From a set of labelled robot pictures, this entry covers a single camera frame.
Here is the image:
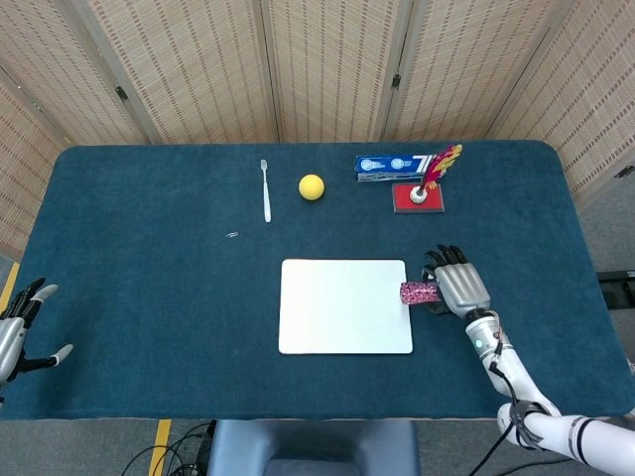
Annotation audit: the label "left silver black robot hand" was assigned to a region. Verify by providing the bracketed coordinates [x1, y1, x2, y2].
[0, 277, 74, 393]

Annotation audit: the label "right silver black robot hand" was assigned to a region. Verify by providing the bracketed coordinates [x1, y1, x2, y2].
[421, 244, 492, 319]

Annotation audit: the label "pink patterned card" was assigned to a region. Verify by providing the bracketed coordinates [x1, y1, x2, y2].
[399, 281, 442, 307]

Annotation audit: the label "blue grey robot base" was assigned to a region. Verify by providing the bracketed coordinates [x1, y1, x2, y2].
[206, 418, 422, 476]

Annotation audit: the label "white square board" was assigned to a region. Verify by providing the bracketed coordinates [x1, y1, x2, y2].
[278, 258, 415, 356]

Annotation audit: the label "yellow floor tape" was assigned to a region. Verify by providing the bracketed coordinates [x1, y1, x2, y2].
[148, 418, 173, 476]
[0, 261, 21, 318]

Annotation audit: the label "red yellow feather shuttlecock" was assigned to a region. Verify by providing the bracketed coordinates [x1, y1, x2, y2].
[409, 144, 464, 205]

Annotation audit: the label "red flat box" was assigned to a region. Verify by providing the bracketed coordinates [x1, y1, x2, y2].
[391, 181, 446, 214]

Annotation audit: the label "blue toothpaste box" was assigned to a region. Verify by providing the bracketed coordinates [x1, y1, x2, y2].
[354, 153, 450, 183]

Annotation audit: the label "dark blue tablecloth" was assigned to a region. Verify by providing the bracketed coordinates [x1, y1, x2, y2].
[13, 140, 627, 422]

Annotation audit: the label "yellow ball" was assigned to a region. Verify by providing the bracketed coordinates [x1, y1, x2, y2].
[298, 174, 326, 202]

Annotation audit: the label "white toothbrush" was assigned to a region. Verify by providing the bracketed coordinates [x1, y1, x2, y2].
[260, 159, 273, 224]

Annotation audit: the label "woven bamboo folding screen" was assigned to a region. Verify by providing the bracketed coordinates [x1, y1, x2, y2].
[0, 0, 635, 264]

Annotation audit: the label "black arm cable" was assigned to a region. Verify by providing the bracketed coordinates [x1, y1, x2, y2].
[465, 309, 552, 476]

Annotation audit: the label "black metal frame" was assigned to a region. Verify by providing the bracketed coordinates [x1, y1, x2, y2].
[597, 270, 635, 308]

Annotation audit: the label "black floor cables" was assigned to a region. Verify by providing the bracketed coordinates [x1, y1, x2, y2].
[121, 420, 217, 476]

